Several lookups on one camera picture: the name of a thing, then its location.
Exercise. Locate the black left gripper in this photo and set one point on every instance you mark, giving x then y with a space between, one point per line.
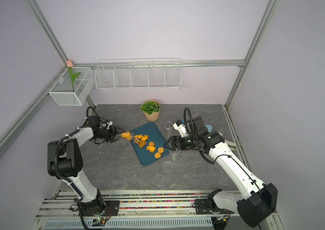
114 132

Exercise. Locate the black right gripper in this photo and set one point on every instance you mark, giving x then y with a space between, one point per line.
173 143

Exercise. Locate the clear cookie jar back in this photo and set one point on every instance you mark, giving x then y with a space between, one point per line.
174 154

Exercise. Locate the clear cookie jar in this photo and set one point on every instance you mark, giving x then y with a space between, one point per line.
174 154
168 128
128 135

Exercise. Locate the clear cookie jar front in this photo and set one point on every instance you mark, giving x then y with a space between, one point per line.
128 135

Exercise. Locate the clear jar lid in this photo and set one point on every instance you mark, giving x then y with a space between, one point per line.
159 180
168 167

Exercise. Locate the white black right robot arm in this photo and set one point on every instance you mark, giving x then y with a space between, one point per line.
256 200

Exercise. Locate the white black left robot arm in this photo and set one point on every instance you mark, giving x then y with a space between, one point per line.
65 162

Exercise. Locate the orange flower shaped cookie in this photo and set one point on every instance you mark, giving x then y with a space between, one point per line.
157 155

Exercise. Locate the orange fish shaped cookie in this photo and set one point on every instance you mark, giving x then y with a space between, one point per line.
151 149

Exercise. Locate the teal plastic tray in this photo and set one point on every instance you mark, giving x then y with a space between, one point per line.
145 157

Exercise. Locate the orange heart shaped cookie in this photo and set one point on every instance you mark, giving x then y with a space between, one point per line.
141 143

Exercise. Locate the light blue garden trowel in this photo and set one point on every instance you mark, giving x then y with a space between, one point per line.
209 128

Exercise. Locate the green plant in pot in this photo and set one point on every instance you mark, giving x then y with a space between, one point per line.
151 110

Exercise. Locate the beige gardening glove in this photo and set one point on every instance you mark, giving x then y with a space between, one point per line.
233 146

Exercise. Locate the pink artificial tulip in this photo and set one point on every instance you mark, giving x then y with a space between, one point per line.
73 76

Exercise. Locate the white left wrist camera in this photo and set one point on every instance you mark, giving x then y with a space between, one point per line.
106 124

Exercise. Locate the white wire wall shelf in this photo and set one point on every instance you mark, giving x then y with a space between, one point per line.
138 74

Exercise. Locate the white mesh wall basket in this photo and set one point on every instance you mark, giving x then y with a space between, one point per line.
62 92

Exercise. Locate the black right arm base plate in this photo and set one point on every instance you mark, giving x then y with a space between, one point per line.
205 206

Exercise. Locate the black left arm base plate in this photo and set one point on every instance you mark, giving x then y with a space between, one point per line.
93 208

